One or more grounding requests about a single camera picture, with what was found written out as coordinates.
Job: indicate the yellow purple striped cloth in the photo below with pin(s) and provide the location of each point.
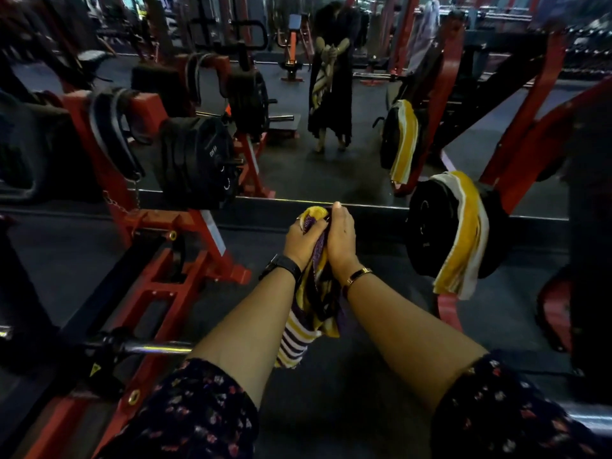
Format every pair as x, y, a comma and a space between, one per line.
313, 301

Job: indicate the dark floral sleeve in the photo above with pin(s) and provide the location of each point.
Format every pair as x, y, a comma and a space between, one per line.
507, 415
191, 415

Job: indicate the chrome bar sleeve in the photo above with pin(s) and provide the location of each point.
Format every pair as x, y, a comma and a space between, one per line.
153, 348

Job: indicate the person's right fingers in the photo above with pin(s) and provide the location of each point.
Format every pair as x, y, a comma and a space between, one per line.
338, 216

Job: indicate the chrome bar end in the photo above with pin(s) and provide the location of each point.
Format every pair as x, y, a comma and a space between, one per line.
590, 416

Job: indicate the yellow white striped towel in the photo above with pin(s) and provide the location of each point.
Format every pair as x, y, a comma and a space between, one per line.
466, 234

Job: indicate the person's right hand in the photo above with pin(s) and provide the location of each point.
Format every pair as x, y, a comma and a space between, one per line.
342, 243

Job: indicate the stack of black weight plates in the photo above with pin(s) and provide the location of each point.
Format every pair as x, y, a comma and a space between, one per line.
196, 162

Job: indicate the red plate-loaded gym machine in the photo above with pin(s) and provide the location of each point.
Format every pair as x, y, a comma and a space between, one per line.
162, 281

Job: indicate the person's left forearm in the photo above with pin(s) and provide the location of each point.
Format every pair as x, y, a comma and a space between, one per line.
248, 329

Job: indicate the black weight plate under towel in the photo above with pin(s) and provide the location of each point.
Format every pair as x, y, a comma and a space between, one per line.
428, 229

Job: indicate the person's left hand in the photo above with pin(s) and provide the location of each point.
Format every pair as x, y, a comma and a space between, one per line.
297, 246

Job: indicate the red lever gym machine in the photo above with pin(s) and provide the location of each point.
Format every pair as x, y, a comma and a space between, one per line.
530, 138

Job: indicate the dark floral right sleeve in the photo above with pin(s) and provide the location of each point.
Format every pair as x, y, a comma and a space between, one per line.
507, 415

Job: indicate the person's left thumb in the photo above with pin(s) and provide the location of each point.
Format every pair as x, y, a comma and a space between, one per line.
315, 231

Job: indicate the person's right forearm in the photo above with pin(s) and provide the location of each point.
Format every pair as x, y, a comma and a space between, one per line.
406, 334

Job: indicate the black wrist watch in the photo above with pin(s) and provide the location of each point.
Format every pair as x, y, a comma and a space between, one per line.
283, 264

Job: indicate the dark floral left sleeve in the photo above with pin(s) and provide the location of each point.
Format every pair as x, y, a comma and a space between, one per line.
191, 415

